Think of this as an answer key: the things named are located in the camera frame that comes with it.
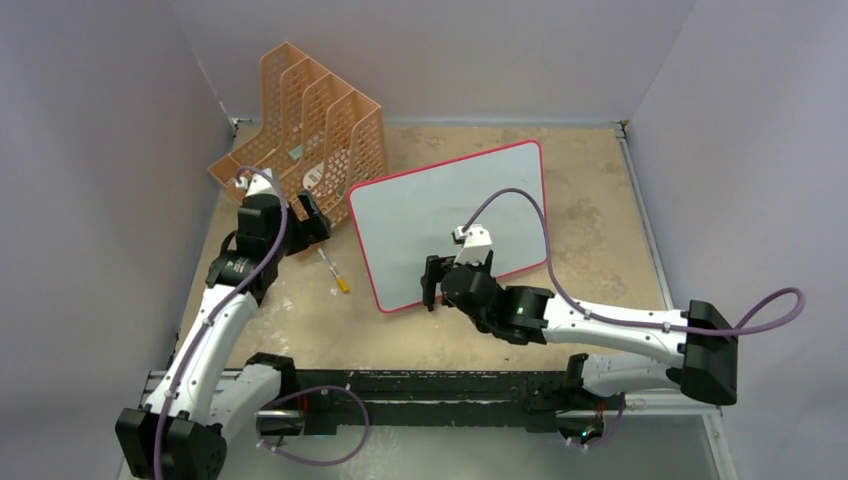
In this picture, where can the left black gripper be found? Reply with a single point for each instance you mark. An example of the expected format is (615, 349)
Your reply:
(306, 233)

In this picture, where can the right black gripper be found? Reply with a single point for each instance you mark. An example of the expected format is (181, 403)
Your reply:
(436, 267)

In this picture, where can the white marker pen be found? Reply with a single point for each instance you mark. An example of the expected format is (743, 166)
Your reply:
(325, 258)

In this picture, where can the pink framed whiteboard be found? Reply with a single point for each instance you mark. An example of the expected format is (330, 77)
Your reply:
(405, 217)

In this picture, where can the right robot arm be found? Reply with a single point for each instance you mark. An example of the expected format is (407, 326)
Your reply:
(688, 350)

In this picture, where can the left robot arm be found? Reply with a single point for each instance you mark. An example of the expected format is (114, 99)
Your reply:
(183, 428)

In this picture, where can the orange plastic file organizer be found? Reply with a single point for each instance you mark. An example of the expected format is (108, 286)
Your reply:
(318, 133)

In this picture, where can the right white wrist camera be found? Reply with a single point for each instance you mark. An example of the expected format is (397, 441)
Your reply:
(475, 244)

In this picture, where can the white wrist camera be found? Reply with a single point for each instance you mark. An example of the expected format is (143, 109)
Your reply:
(252, 182)
(475, 244)

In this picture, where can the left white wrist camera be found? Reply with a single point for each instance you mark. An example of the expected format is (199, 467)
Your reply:
(252, 182)

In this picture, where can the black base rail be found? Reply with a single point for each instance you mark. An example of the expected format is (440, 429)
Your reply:
(535, 401)

